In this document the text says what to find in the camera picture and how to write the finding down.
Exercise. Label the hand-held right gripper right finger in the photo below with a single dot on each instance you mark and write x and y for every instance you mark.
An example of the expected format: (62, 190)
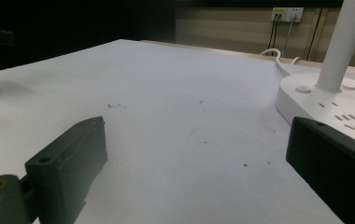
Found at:
(334, 165)

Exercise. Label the white wall socket panel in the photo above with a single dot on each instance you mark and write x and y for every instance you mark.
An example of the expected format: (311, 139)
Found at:
(287, 14)

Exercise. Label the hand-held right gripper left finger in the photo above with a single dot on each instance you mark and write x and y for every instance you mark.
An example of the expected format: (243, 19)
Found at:
(69, 168)

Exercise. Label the white desk lamp with sockets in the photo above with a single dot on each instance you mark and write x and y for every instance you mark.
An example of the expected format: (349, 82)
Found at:
(331, 93)

